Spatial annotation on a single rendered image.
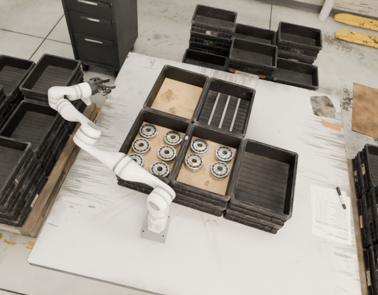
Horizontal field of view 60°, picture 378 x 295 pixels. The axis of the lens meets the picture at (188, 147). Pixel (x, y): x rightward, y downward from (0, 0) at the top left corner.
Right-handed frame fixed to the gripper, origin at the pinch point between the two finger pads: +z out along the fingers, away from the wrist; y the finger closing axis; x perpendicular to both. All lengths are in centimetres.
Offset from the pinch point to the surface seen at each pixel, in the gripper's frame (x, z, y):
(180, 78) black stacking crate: 5, 50, -6
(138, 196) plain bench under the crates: 38, -11, -50
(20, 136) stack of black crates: 73, -28, 54
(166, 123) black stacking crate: 12.7, 18.9, -30.4
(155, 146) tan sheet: 19.9, 6.8, -36.5
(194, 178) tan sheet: 20, 10, -65
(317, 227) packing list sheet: 24, 50, -126
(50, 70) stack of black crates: 51, 13, 90
